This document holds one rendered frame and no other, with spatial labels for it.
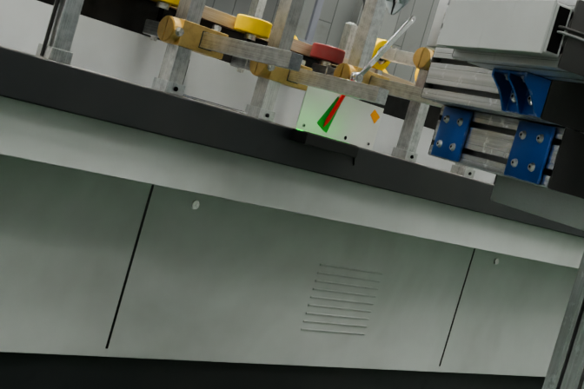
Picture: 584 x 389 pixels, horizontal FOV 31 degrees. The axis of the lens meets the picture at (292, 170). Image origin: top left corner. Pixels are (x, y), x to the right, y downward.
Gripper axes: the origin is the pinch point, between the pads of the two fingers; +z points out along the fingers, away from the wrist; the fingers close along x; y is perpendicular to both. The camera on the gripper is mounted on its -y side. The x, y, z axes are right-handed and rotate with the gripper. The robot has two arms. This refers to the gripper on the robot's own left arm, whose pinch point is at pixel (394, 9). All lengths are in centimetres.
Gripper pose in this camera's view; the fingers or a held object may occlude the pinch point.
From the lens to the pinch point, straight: 233.9
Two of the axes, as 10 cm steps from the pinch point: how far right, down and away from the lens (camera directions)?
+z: -2.8, 9.6, 0.5
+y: -4.1, -0.7, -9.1
